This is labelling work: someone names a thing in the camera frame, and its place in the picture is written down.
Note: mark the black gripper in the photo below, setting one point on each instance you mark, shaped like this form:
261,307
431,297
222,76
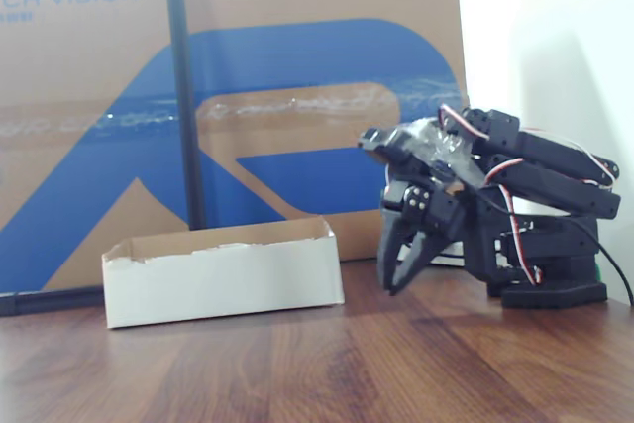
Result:
402,225

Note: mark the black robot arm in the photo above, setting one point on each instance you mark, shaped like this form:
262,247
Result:
550,244

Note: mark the white open cardboard box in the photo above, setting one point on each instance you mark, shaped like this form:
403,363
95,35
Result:
223,284

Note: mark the small green clamp piece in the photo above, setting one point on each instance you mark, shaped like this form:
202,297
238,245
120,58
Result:
597,274

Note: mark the black vertical pole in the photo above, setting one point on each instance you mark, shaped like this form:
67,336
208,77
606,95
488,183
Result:
185,96

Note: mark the black horizontal base bar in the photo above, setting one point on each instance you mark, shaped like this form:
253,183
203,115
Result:
49,301

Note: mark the taped camera on gripper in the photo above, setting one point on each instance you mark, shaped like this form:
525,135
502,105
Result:
391,140

